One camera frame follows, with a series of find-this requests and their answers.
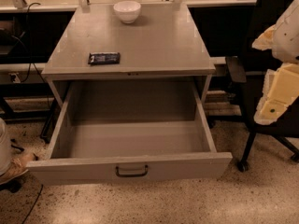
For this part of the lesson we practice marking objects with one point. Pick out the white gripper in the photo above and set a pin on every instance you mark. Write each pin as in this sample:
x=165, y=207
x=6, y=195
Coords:
x=287, y=36

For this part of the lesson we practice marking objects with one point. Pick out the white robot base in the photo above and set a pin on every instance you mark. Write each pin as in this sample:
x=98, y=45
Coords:
x=10, y=167

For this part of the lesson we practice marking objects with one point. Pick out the grey metal drawer cabinet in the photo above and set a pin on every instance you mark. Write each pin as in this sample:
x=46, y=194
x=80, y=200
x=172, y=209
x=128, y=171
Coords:
x=163, y=41

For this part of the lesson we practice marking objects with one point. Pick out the open grey top drawer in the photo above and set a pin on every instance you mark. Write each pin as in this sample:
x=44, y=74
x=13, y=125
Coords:
x=130, y=123

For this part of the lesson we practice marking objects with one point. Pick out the black office chair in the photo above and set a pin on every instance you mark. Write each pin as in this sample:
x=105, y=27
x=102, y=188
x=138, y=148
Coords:
x=247, y=71

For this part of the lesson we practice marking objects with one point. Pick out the white ceramic bowl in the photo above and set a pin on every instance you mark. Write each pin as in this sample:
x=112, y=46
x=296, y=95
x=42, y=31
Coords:
x=127, y=11

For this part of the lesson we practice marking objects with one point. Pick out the black drawer handle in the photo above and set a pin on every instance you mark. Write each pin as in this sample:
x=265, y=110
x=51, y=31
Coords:
x=131, y=173

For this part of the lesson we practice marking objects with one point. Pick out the white wall outlet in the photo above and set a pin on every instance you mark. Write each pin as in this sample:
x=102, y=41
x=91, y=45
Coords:
x=14, y=77

